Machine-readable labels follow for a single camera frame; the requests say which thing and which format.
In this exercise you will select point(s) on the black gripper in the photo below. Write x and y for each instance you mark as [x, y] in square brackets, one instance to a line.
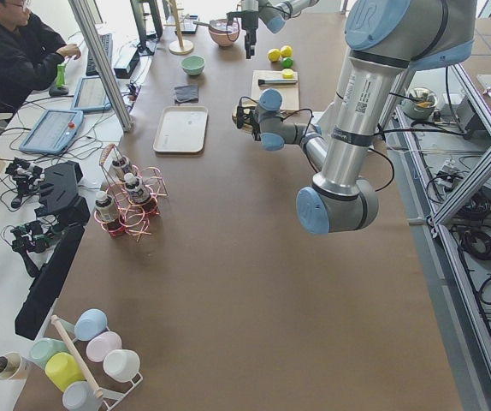
[251, 21]
[255, 124]

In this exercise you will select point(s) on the white round plate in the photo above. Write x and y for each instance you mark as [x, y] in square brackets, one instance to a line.
[243, 118]

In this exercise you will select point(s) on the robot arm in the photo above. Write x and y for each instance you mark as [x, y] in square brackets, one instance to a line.
[384, 40]
[272, 15]

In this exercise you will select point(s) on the cream rectangular tray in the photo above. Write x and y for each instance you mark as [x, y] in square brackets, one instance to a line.
[181, 129]

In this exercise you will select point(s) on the pink bowl with ice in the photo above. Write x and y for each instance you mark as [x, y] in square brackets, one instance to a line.
[223, 33]

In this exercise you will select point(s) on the yellow lemon lower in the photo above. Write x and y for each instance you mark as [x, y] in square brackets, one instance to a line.
[274, 55]

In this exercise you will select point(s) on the yellow lemon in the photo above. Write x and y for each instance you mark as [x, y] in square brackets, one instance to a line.
[274, 55]
[286, 51]

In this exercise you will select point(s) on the bamboo cutting board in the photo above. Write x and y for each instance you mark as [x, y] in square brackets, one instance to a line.
[289, 93]

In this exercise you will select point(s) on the yellow lemon upper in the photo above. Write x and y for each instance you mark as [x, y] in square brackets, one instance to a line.
[286, 51]

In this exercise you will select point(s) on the half lemon slice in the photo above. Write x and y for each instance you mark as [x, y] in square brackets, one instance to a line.
[287, 74]

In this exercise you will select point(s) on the green lime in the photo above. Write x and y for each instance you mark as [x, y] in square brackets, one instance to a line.
[287, 62]

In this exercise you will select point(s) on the grey folded cloth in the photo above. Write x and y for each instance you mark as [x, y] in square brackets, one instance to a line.
[186, 94]

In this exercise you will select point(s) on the green bowl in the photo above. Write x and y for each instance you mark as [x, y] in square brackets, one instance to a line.
[193, 65]

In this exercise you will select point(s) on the wooden mug tree stand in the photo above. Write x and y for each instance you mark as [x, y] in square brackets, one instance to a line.
[181, 46]

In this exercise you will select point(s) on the dark drink bottle back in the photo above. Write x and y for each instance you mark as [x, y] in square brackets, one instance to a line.
[121, 166]

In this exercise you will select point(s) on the dark drink bottle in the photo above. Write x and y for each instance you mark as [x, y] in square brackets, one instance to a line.
[137, 193]
[121, 166]
[107, 211]

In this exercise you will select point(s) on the dark drink bottle middle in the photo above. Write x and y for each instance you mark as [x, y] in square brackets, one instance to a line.
[137, 193]

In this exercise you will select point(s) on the blue teach pendant far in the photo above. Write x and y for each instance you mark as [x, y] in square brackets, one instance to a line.
[90, 96]

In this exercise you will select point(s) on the blue teach pendant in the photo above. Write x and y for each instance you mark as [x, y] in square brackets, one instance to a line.
[53, 132]
[90, 96]

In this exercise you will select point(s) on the dark drink bottle front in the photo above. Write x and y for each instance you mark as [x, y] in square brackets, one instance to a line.
[107, 211]

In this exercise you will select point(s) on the metal bowl on shelf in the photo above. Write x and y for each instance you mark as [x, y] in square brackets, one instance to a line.
[419, 104]

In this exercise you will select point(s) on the green bottle on desk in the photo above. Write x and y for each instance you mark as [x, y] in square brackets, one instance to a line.
[60, 77]

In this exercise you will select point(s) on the blue teach pendant near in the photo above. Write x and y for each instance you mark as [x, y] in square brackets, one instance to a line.
[53, 132]

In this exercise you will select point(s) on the person in black jacket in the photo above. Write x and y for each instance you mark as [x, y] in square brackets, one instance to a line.
[30, 53]

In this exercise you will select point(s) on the light blue cup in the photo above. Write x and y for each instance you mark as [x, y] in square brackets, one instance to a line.
[90, 324]

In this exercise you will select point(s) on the pale pink cup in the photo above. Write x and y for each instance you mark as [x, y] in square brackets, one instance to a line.
[100, 346]

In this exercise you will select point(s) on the white cup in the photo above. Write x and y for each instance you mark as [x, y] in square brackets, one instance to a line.
[121, 364]

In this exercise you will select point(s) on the mint green cup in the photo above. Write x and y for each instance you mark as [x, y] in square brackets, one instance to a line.
[43, 349]

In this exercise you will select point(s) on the yellow cup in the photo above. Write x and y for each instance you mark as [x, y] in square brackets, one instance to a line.
[63, 370]

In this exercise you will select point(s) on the grey blue cup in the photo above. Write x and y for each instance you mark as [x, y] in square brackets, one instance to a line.
[79, 397]

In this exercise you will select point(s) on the paper cup metal rim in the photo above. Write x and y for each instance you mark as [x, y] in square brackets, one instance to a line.
[13, 366]

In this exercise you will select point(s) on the copper wire bottle rack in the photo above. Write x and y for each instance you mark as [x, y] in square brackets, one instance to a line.
[135, 220]

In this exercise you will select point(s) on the aluminium frame post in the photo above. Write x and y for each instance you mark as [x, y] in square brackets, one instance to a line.
[84, 18]

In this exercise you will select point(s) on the white wire cup rack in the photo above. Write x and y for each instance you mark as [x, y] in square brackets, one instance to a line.
[112, 393]

